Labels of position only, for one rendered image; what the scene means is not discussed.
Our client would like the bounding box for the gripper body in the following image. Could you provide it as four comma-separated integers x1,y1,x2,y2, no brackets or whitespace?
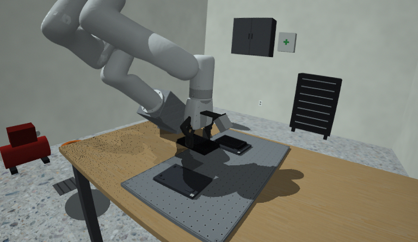
184,96,213,130

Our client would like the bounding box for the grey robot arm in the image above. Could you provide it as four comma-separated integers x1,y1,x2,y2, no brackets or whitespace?
41,0,215,114

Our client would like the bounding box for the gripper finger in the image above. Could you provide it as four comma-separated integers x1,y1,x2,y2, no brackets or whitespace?
202,118,214,140
180,116,195,148

